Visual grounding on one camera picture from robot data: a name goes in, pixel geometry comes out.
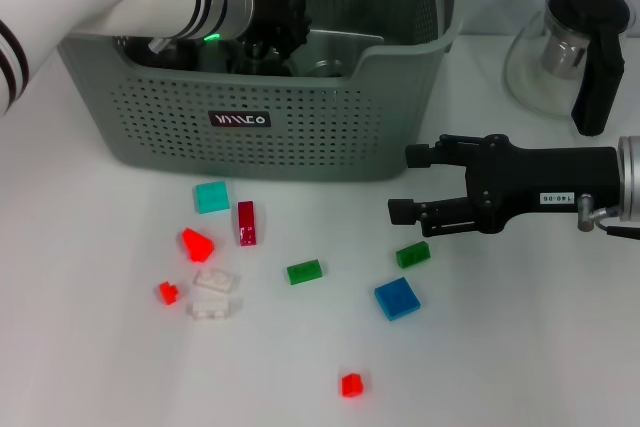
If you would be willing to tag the green toy brick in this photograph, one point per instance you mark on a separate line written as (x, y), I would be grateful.
(304, 273)
(414, 254)

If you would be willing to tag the small red toy brick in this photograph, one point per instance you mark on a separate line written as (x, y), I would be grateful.
(351, 384)
(168, 293)

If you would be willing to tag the grey perforated storage bin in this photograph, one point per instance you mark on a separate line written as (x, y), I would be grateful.
(325, 137)

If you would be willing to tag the red sloped toy brick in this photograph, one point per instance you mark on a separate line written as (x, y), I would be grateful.
(199, 246)

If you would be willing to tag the teal toy brick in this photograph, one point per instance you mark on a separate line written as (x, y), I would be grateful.
(212, 197)

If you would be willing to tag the black ceramic teapot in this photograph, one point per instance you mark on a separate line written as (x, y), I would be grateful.
(170, 57)

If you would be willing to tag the blue square toy brick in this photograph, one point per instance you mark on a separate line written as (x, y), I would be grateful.
(397, 299)

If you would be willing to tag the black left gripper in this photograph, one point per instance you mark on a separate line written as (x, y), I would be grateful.
(275, 2)

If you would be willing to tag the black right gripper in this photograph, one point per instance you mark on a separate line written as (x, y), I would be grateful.
(525, 182)

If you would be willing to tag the dark red toy brick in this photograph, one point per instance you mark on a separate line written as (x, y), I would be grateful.
(247, 222)

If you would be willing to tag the white flat toy brick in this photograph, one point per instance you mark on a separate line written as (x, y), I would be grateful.
(216, 280)
(210, 309)

